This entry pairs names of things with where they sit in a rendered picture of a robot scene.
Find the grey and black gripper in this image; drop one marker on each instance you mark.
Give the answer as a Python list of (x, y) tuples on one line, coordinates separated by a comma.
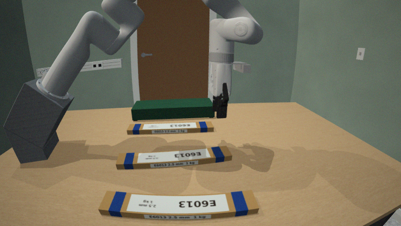
[(220, 83)]

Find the tan welding electrode pack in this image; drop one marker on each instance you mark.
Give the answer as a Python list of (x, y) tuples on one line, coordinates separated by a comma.
[(170, 128)]

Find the tan cardboard pack with blue bands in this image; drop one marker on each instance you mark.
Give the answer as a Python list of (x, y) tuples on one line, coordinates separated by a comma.
[(178, 207)]

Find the cardboard welding electrode pack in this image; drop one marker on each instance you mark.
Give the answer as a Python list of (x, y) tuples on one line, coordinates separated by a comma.
[(177, 158)]

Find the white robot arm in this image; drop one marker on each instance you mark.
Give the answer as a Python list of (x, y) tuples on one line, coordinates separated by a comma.
[(237, 25)]

